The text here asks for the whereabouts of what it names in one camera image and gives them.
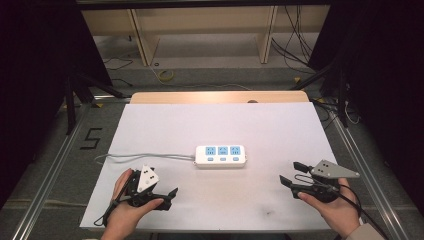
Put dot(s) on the white power strip blue sockets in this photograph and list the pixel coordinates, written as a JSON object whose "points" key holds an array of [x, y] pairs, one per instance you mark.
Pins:
{"points": [[220, 156]]}

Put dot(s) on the aluminium floor rail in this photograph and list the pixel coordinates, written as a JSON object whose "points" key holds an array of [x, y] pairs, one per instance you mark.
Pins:
{"points": [[50, 173], [366, 173]]}

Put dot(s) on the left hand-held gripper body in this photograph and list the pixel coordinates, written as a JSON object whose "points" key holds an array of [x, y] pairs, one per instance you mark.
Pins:
{"points": [[146, 178]]}

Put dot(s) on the wooden table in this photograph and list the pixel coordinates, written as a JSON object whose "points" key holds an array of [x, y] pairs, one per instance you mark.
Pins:
{"points": [[200, 97]]}

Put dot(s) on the dark curtain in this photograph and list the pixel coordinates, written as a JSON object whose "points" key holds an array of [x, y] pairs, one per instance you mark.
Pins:
{"points": [[36, 83], [383, 83]]}

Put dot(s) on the black metal stand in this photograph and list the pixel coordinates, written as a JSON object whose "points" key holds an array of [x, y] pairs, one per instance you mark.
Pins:
{"points": [[333, 80], [83, 90]]}

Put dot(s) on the person's right hand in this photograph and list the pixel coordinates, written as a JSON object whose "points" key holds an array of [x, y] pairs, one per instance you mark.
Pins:
{"points": [[336, 210]]}

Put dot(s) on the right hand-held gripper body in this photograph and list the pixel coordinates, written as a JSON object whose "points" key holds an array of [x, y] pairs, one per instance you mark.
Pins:
{"points": [[328, 181]]}

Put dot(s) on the white table mat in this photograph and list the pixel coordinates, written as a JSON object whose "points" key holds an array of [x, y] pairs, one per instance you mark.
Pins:
{"points": [[216, 126]]}

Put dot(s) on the person's left hand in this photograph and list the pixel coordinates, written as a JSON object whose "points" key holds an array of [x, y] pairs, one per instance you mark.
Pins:
{"points": [[128, 216]]}

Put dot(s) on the light wooden shelf unit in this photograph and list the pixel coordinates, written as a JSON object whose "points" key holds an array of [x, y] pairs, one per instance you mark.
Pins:
{"points": [[206, 23]]}

